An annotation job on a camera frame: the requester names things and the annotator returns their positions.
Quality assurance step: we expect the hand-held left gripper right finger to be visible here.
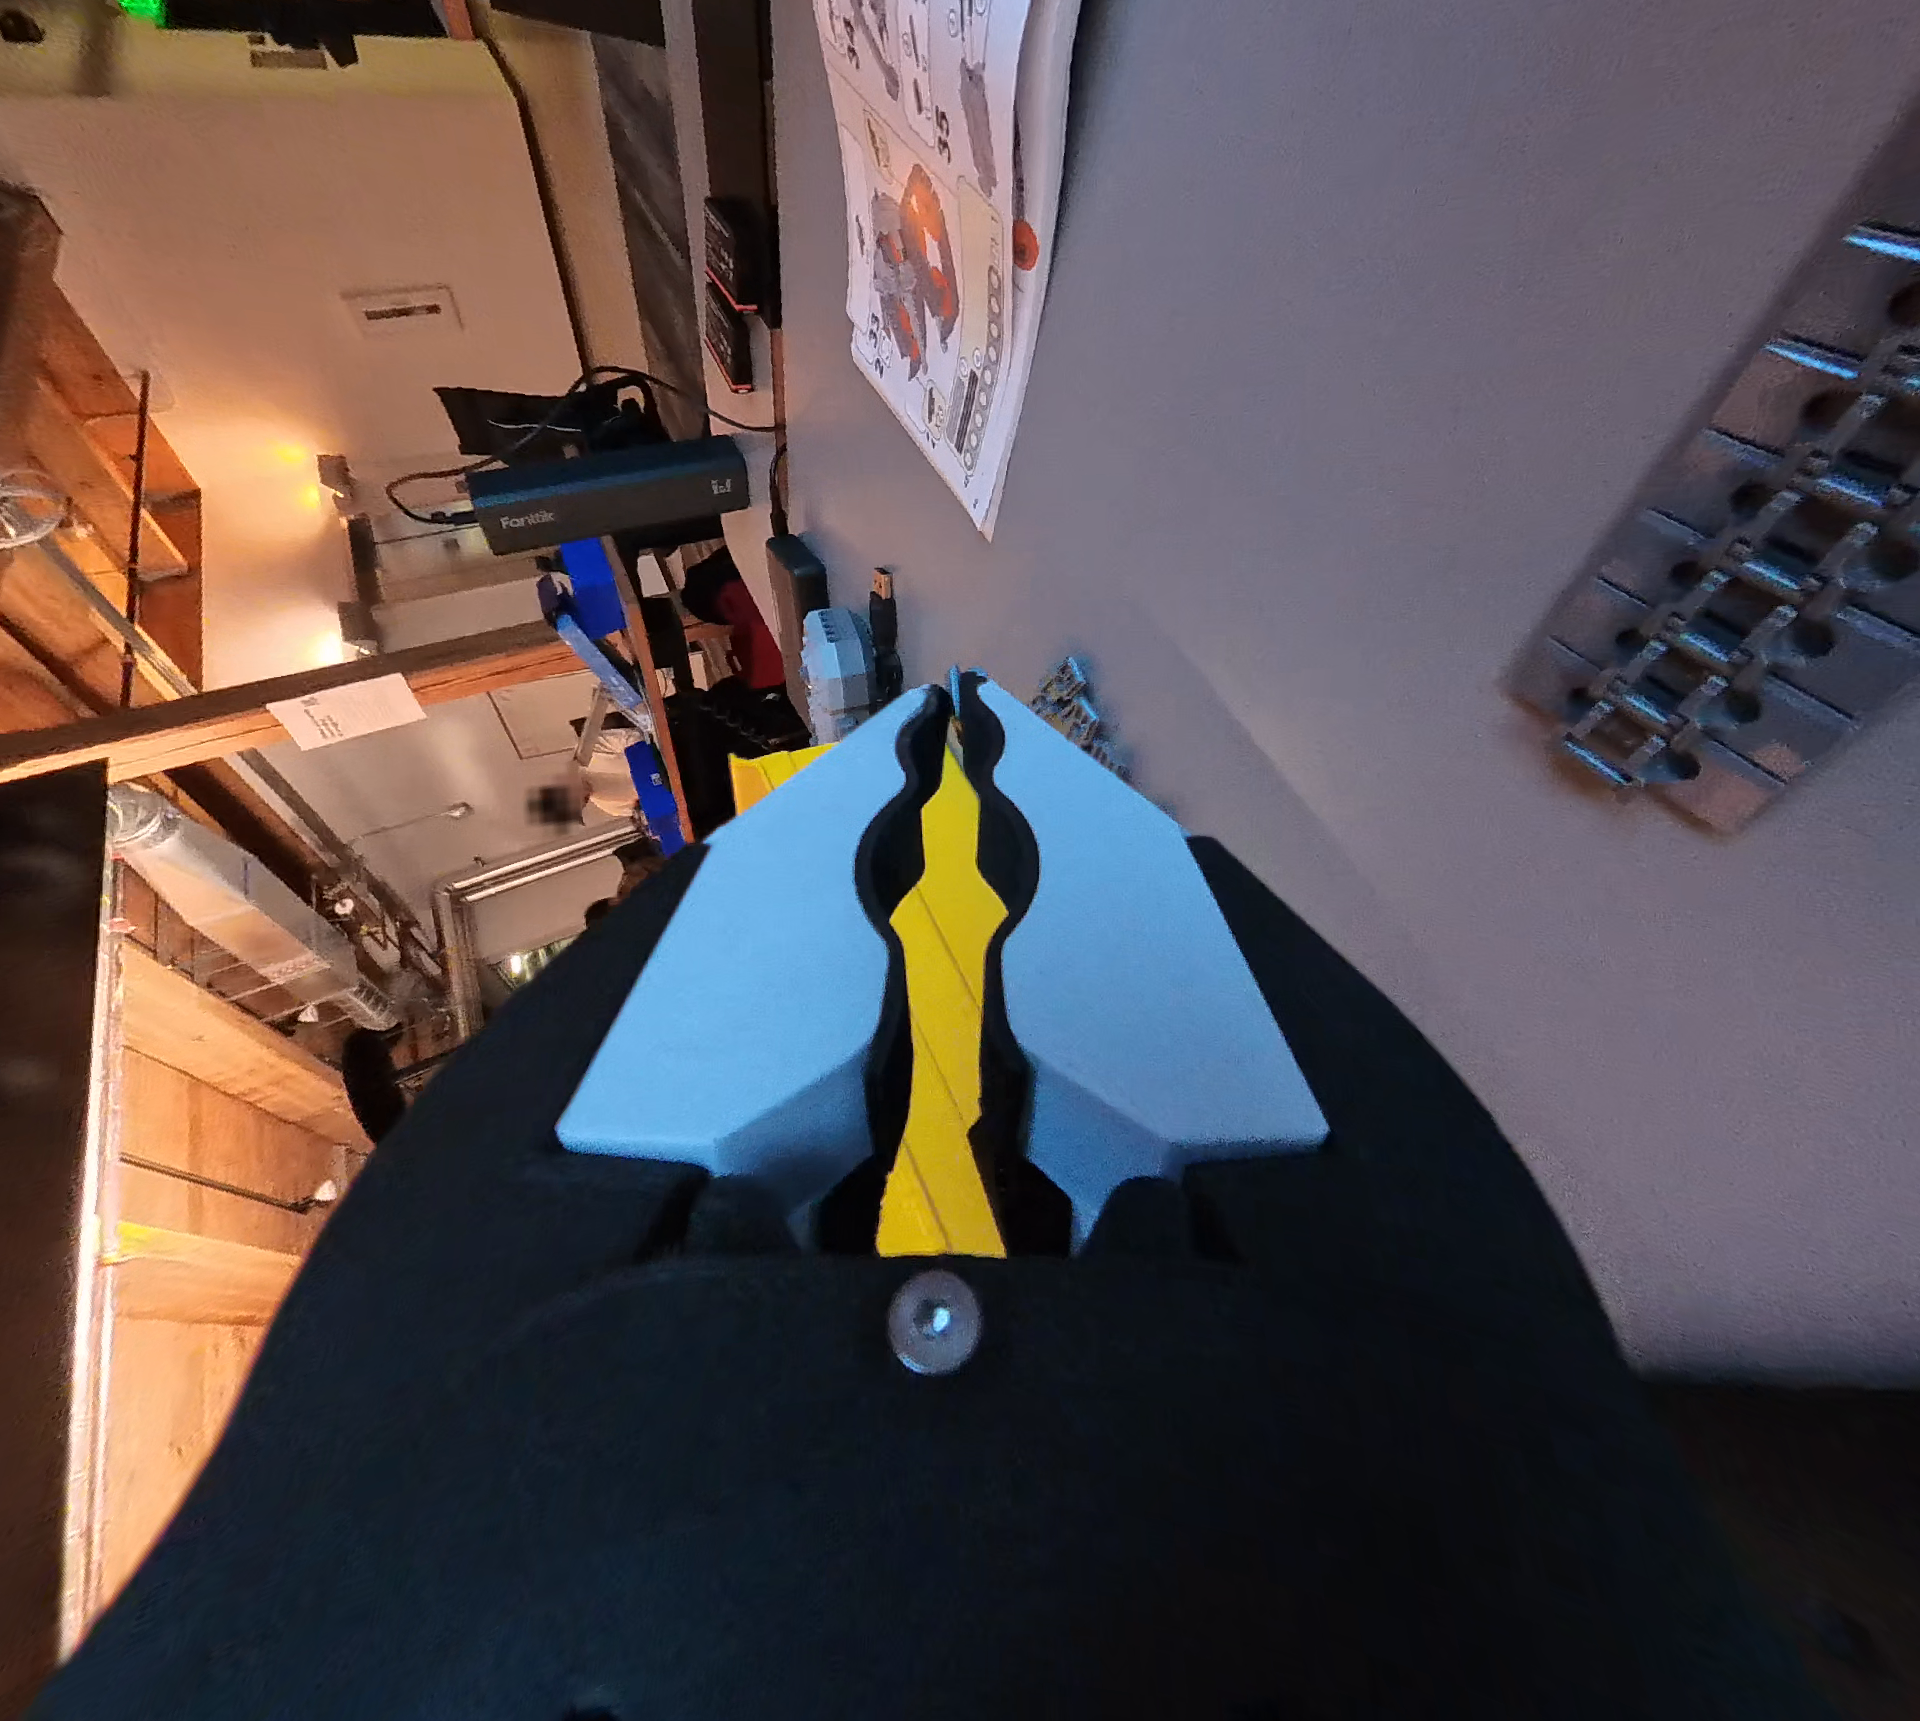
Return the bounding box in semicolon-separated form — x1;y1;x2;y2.
961;679;1333;1255

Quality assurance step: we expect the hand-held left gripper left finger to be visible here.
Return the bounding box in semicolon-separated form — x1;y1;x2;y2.
555;687;950;1255

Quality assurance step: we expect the black toy track chain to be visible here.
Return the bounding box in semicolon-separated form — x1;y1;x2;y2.
1504;221;1920;841

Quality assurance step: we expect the grey desk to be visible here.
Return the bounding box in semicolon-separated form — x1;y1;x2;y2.
764;0;1920;1393

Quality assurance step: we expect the yellow plastic bin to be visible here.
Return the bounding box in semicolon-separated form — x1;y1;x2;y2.
727;738;1011;1260

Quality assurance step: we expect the cluster of black track links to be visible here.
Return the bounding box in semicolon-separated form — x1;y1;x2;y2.
1032;652;1139;781

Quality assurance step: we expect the grey electronic hub block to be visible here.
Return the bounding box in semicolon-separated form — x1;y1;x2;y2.
799;606;907;745

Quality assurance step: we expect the workshop shelf with bins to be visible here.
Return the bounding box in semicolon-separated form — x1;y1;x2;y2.
536;537;700;844

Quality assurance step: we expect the black power adapter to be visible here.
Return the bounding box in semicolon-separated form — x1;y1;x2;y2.
764;531;832;695

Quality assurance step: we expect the white paper sign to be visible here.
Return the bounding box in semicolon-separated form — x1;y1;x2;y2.
270;674;430;750

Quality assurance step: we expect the black red small device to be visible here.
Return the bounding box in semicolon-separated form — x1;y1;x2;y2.
702;195;787;390

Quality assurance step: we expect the open instruction booklet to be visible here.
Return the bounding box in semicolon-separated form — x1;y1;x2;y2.
799;0;1161;540

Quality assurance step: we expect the silver ventilation duct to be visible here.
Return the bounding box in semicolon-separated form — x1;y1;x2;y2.
105;782;400;1026

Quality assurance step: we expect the black power cable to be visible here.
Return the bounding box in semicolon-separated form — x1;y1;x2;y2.
705;392;799;539

